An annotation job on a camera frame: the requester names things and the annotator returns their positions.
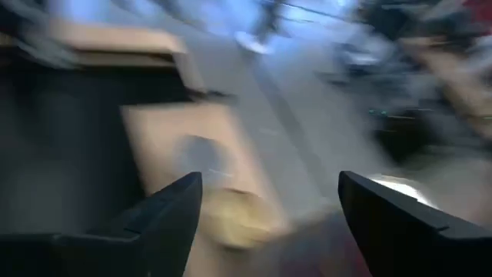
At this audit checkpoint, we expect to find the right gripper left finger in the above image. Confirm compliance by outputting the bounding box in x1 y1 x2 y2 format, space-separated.
0 172 204 277

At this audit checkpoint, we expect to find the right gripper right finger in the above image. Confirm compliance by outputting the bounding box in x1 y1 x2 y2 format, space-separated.
337 171 492 277

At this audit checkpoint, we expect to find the wooden shelf with black legs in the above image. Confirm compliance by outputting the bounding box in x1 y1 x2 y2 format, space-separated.
118 102 293 277

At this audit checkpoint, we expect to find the black table mat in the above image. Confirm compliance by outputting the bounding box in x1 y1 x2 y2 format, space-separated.
0 65 193 235

